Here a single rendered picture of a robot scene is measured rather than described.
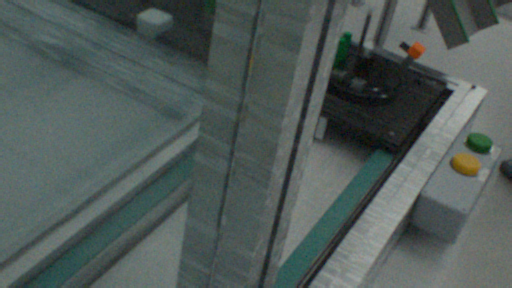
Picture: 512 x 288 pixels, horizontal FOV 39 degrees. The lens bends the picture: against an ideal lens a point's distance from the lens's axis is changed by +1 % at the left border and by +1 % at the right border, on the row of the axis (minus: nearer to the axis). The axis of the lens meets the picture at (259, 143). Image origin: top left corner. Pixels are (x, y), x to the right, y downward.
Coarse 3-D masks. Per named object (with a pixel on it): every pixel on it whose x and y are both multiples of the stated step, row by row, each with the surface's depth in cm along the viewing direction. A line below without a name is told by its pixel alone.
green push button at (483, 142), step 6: (468, 138) 110; (474, 138) 110; (480, 138) 110; (486, 138) 110; (468, 144) 109; (474, 144) 109; (480, 144) 109; (486, 144) 109; (492, 144) 110; (480, 150) 109; (486, 150) 109
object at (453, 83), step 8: (352, 40) 132; (376, 48) 131; (384, 56) 129; (392, 56) 130; (400, 56) 130; (416, 64) 129; (424, 72) 127; (432, 72) 127; (440, 72) 128; (448, 80) 126; (456, 80) 126; (448, 88) 124; (456, 88) 124; (448, 96) 124; (440, 104) 126
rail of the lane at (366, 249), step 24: (456, 96) 122; (480, 96) 123; (432, 120) 114; (456, 120) 115; (432, 144) 110; (408, 168) 103; (432, 168) 104; (384, 192) 97; (408, 192) 98; (360, 216) 92; (384, 216) 94; (408, 216) 100; (360, 240) 89; (384, 240) 89; (336, 264) 85; (360, 264) 85; (384, 264) 99
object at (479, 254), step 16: (496, 192) 119; (496, 208) 115; (480, 224) 111; (496, 224) 112; (480, 240) 108; (496, 240) 109; (464, 256) 105; (480, 256) 105; (496, 256) 106; (464, 272) 102; (480, 272) 103; (496, 272) 103
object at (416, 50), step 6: (402, 42) 111; (402, 48) 110; (408, 48) 110; (414, 48) 109; (420, 48) 109; (414, 54) 109; (420, 54) 109; (408, 60) 111; (402, 66) 112; (408, 66) 111; (396, 72) 113; (402, 72) 112; (390, 78) 114; (396, 78) 113
